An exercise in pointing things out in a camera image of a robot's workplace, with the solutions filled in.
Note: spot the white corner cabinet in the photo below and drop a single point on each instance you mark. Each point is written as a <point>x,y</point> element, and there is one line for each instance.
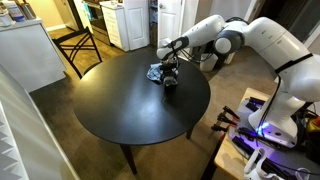
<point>136,13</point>

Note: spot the white trash bin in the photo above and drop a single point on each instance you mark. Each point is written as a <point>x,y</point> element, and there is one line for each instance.
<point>208,62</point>

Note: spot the wooden side table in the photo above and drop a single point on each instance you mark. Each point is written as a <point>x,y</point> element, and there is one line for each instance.
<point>230,161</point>

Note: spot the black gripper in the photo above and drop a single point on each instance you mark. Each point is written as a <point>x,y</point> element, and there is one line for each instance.
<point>169,73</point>

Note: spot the white door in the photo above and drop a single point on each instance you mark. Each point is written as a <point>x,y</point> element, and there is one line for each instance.
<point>169,12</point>

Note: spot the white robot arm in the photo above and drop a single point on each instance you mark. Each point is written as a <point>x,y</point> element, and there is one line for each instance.
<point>297,69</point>

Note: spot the blue towel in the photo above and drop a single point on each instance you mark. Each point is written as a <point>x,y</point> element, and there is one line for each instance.
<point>155,73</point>

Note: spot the white vr controller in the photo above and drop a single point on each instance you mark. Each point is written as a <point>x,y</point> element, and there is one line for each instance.
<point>253,169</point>

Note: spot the black clamp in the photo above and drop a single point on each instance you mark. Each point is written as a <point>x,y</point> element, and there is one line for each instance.
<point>223,118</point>

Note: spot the black wooden chair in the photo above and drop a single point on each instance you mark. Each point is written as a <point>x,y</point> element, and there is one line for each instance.
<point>69,51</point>

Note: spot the white kitchen counter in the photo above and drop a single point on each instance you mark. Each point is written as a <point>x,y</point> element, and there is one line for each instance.
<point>28,54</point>

